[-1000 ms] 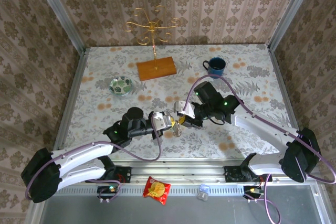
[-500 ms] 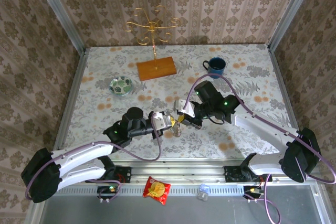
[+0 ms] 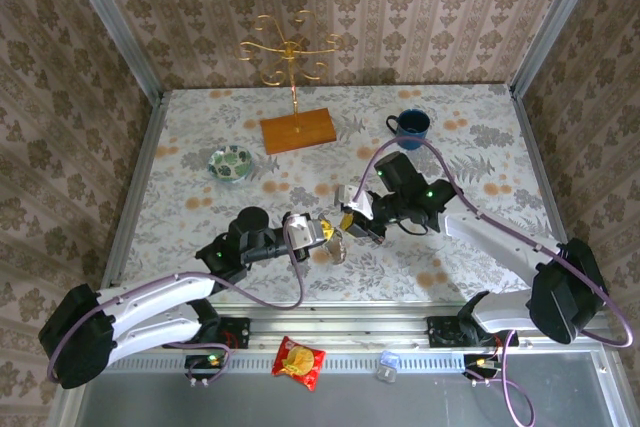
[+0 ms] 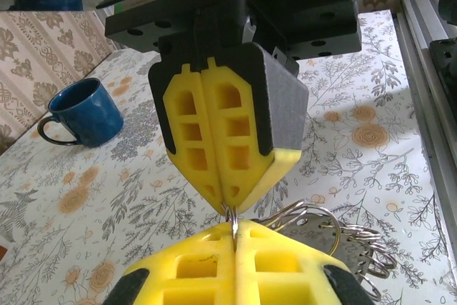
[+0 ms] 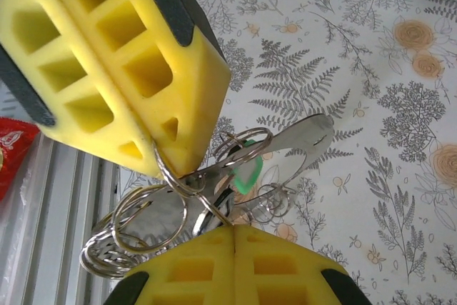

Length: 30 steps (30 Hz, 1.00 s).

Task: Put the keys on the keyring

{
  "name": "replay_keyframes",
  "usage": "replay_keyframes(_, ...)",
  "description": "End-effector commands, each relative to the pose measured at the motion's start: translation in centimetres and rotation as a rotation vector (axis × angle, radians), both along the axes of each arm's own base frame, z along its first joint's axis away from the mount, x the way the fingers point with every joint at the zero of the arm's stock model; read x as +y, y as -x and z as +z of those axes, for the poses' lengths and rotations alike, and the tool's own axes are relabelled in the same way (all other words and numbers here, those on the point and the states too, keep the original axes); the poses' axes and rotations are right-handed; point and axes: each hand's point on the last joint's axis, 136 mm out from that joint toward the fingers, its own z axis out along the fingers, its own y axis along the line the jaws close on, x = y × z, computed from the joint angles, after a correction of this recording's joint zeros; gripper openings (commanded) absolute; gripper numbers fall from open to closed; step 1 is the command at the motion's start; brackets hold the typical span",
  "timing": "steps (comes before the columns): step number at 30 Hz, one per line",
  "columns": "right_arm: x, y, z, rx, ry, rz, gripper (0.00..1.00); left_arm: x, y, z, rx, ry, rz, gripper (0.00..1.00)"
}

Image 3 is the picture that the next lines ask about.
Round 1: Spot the red snack packet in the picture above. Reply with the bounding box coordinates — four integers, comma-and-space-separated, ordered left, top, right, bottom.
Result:
271, 335, 327, 392

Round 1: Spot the gold hook stand wooden base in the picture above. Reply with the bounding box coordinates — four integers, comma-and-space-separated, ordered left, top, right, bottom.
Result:
237, 9, 346, 156

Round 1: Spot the small connector board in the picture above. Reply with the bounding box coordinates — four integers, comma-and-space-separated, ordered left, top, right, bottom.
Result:
462, 353, 506, 382
184, 353, 227, 383

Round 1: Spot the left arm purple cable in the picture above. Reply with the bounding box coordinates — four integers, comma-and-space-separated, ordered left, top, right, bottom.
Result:
46, 224, 306, 383

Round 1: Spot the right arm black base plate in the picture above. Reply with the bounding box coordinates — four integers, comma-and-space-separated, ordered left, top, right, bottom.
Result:
427, 315, 520, 348

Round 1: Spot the clear plastic bag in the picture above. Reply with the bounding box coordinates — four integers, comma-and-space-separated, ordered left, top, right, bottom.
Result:
322, 229, 350, 266

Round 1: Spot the grey slotted cable duct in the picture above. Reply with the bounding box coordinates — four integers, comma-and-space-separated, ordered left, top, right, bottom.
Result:
89, 351, 469, 374

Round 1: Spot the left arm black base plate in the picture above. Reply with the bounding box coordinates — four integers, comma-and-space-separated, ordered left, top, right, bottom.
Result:
199, 315, 251, 349

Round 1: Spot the grey metal panel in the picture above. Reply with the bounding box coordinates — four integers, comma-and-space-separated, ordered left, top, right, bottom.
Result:
49, 351, 631, 427

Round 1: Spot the aluminium frame post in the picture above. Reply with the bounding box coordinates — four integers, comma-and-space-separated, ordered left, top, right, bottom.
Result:
508, 0, 611, 96
57, 0, 165, 104

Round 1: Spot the aluminium table side rail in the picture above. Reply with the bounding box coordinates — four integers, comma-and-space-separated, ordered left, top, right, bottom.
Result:
93, 91, 169, 313
509, 89, 591, 311

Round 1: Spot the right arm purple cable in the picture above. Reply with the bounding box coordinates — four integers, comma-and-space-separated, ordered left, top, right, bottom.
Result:
357, 135, 635, 426

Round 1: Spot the aluminium front rail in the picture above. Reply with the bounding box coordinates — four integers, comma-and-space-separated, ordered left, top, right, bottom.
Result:
74, 304, 611, 351

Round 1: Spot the green leaf pattern bowl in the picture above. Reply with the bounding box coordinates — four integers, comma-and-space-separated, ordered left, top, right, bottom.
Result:
207, 144, 255, 184

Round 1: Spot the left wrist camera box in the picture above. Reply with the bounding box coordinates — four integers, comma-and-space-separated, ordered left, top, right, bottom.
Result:
283, 213, 324, 252

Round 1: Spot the dark blue mug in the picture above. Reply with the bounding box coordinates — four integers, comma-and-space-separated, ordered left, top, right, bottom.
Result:
384, 108, 432, 152

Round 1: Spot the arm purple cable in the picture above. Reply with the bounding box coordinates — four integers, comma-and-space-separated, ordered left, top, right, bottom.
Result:
46, 224, 306, 383
357, 135, 635, 426

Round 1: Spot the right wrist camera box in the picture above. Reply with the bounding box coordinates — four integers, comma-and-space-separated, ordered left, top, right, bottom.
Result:
335, 184, 375, 222

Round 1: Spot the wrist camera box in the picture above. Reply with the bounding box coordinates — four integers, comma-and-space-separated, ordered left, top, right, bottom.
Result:
335, 184, 375, 222
283, 213, 324, 252

